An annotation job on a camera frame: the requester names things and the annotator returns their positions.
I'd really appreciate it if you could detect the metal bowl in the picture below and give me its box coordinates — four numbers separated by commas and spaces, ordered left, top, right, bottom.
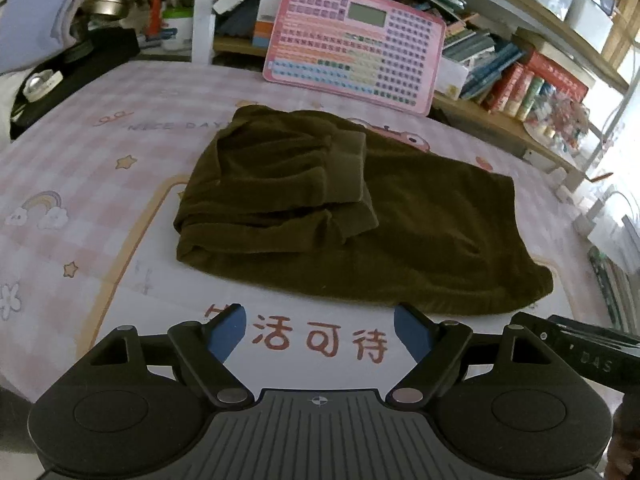
81, 0, 130, 20

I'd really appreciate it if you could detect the white shelf post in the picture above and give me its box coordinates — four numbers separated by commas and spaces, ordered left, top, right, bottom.
191, 0, 216, 66

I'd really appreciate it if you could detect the pink checkered table cloth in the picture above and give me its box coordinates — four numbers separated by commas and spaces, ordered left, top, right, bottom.
1, 61, 608, 400

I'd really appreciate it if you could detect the white green lidded jar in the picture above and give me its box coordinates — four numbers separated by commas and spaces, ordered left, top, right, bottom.
160, 8, 193, 52

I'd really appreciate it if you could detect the white round tape roll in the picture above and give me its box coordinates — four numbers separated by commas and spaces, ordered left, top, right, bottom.
23, 70, 63, 103

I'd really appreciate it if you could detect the red hardcover book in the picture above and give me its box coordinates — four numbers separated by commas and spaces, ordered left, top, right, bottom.
482, 62, 524, 113

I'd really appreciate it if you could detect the wooden bookshelf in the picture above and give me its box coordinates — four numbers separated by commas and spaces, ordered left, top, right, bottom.
137, 0, 636, 185

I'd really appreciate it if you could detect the dark olive green sweater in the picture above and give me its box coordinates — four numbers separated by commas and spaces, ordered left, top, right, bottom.
174, 105, 553, 315

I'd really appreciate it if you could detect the pink keyboard learning tablet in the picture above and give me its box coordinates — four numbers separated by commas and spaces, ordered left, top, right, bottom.
262, 0, 446, 116

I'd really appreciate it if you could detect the red figurine bottle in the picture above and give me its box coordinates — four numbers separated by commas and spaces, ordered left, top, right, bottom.
145, 0, 162, 38

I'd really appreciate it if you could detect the black bag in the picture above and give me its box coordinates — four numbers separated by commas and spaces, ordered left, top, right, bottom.
9, 26, 140, 141

